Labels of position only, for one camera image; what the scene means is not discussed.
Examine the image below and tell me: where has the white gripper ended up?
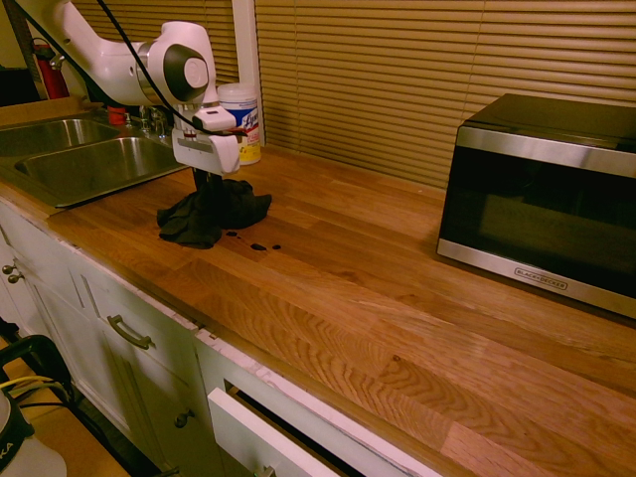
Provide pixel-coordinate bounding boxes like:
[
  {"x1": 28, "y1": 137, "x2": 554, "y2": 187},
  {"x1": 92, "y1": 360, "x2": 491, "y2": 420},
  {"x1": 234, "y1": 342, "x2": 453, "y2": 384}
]
[{"x1": 171, "y1": 127, "x2": 241, "y2": 198}]

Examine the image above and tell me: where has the dark cloth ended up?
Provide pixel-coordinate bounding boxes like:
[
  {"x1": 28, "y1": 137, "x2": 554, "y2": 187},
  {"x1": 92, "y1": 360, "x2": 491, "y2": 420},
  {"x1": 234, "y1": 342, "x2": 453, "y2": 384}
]
[{"x1": 156, "y1": 178, "x2": 273, "y2": 250}]

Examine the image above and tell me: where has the Lysol wipes canister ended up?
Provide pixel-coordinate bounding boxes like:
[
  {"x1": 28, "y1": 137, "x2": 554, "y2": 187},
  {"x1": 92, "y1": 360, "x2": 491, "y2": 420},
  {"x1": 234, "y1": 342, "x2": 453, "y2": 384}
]
[{"x1": 217, "y1": 81, "x2": 263, "y2": 167}]

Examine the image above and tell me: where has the chrome sink faucet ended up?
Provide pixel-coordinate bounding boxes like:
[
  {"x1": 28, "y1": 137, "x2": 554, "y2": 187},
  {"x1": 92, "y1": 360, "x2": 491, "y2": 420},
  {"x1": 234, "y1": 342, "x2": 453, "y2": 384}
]
[{"x1": 137, "y1": 104, "x2": 171, "y2": 139}]

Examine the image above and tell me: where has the stainless steel double sink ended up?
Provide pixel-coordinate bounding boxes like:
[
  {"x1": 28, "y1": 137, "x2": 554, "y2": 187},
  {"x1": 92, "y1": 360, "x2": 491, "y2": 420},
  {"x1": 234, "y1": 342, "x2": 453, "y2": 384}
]
[{"x1": 0, "y1": 116, "x2": 193, "y2": 210}]

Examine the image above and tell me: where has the narrow window blind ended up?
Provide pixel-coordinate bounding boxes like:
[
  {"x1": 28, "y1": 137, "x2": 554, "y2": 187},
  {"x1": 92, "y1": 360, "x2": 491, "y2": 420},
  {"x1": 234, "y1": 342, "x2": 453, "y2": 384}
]
[{"x1": 73, "y1": 0, "x2": 236, "y2": 84}]

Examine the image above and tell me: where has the red fire extinguisher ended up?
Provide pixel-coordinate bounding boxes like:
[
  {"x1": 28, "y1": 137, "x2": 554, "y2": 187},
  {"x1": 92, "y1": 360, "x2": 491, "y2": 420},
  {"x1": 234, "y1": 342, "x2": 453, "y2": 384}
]
[{"x1": 29, "y1": 37, "x2": 72, "y2": 101}]

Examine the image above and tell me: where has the white kitchen cabinet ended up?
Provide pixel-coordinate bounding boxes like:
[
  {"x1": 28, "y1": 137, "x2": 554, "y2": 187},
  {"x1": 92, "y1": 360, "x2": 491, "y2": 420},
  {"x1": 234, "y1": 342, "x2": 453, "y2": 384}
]
[{"x1": 0, "y1": 194, "x2": 441, "y2": 477}]

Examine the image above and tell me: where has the wide window blind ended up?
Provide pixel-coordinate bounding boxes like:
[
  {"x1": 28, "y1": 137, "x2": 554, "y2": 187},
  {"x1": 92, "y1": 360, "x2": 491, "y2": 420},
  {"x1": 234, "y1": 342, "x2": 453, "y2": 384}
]
[{"x1": 254, "y1": 0, "x2": 636, "y2": 201}]

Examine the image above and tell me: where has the white open drawer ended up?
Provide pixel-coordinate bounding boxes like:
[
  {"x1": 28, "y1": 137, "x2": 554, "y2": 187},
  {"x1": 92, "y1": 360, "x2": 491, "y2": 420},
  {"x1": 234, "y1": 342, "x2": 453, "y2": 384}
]
[{"x1": 207, "y1": 387, "x2": 332, "y2": 477}]

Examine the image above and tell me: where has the white plastic jug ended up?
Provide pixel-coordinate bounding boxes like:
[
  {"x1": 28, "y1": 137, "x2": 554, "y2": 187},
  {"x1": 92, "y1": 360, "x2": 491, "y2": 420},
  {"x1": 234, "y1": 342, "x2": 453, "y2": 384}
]
[{"x1": 0, "y1": 391, "x2": 69, "y2": 477}]

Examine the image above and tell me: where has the black and steel microwave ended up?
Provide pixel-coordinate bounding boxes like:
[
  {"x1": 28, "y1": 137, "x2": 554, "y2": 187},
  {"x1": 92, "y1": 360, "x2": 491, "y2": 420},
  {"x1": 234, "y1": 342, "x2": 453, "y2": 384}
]
[{"x1": 436, "y1": 92, "x2": 636, "y2": 321}]

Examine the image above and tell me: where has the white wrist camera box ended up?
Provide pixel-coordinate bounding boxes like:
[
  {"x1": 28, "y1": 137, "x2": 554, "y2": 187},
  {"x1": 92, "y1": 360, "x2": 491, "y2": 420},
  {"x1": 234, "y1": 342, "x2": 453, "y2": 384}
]
[{"x1": 192, "y1": 104, "x2": 238, "y2": 135}]

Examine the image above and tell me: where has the white window frame post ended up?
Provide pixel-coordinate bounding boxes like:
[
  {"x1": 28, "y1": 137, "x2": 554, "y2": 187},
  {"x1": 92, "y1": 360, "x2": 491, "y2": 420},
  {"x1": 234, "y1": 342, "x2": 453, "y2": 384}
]
[{"x1": 232, "y1": 0, "x2": 267, "y2": 146}]

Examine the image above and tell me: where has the metal bar cabinet handle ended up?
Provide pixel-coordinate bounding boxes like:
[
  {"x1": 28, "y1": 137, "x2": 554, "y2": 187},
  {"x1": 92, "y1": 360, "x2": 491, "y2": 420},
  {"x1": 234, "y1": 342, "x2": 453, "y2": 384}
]
[{"x1": 105, "y1": 313, "x2": 154, "y2": 351}]

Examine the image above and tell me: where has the black metal stand frame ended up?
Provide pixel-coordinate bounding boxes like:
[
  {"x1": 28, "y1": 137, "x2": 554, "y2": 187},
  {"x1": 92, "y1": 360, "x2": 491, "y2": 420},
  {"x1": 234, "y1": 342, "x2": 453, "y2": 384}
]
[{"x1": 0, "y1": 334, "x2": 77, "y2": 416}]

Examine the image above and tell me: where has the yellow cable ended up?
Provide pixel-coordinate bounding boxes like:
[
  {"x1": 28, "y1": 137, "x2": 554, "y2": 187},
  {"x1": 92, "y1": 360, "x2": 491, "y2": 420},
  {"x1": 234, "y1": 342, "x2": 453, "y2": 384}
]
[{"x1": 0, "y1": 375, "x2": 62, "y2": 395}]

